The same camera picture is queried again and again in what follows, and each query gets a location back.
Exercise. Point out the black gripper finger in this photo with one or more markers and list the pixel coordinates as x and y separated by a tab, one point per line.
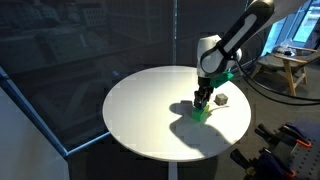
207	97
197	100

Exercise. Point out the vertical window mullion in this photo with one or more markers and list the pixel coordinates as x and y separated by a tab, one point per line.
174	31

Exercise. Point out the grey block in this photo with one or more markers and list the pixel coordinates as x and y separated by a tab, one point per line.
221	99

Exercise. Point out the yellow-green block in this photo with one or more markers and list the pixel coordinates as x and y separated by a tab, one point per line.
207	108

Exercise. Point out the white table pedestal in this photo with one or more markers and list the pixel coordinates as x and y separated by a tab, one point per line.
172	170

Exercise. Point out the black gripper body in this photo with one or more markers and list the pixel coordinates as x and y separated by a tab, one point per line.
205	85

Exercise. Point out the purple orange-tipped spring clamp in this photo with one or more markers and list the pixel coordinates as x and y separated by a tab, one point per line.
293	135
266	163

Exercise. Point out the blue-grey window frame rail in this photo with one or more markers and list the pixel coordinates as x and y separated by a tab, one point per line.
36	121

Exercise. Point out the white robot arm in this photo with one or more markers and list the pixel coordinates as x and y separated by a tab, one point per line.
230	36

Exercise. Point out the wooden armchair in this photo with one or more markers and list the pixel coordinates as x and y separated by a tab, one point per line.
289	61

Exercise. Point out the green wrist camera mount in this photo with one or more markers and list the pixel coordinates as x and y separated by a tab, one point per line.
221	79

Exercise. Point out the green block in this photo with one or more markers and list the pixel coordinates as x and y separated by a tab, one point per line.
199	115

